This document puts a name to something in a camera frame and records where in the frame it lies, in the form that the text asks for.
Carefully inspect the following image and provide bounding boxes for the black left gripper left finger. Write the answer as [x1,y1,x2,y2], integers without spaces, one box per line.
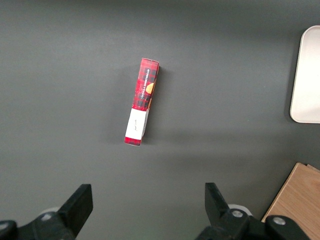
[17,184,94,240]

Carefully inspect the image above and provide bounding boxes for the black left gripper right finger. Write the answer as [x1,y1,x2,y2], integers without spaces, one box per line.
[197,182,266,240]

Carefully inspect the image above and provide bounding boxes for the light wooden drawer cabinet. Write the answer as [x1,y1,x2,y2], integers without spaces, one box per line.
[261,162,320,240]

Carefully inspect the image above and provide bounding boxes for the red plaid cookie box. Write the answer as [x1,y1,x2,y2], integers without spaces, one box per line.
[123,57,160,146]

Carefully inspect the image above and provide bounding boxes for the beige plastic tray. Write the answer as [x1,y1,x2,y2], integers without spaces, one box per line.
[289,24,320,124]

